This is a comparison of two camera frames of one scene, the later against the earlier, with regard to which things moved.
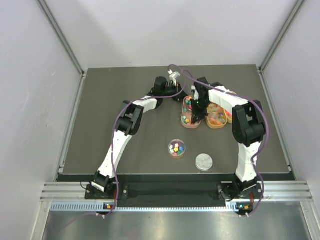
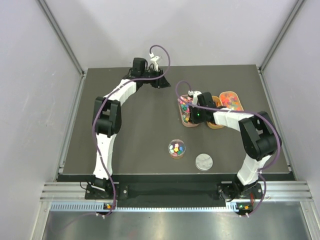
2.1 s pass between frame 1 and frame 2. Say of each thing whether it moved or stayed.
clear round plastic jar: stayed
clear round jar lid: stayed
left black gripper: moved
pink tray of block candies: stayed
